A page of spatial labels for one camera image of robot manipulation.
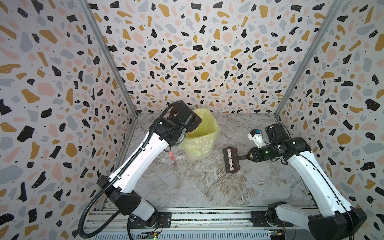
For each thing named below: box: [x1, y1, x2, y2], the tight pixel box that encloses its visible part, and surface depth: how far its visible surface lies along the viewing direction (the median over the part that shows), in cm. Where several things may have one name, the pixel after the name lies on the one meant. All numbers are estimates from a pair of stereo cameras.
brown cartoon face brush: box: [222, 146, 246, 174], surface depth 84 cm
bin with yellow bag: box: [178, 108, 221, 161], surface depth 80 cm
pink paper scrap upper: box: [168, 151, 177, 161], surface depth 99 cm
